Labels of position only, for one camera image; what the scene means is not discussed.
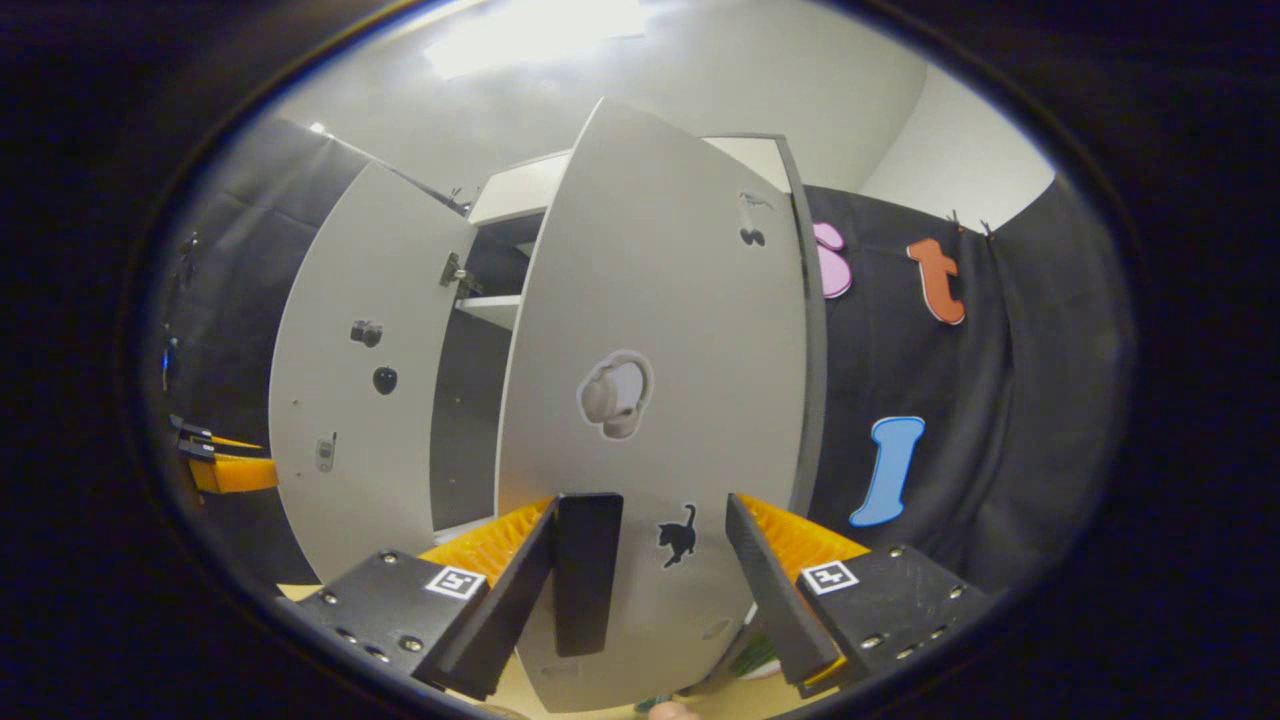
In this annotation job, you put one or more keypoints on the white cabinet door camera sticker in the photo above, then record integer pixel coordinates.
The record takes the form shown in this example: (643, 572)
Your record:
(350, 400)

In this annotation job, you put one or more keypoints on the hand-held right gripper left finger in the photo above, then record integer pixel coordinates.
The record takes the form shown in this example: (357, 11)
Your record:
(520, 590)

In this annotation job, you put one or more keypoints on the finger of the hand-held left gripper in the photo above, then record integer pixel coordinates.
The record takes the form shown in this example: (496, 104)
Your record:
(235, 475)
(200, 433)

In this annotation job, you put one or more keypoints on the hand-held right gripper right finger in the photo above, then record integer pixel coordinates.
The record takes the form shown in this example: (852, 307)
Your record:
(775, 590)

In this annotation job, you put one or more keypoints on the white cabinet shelf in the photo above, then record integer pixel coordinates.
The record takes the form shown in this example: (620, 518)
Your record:
(492, 310)

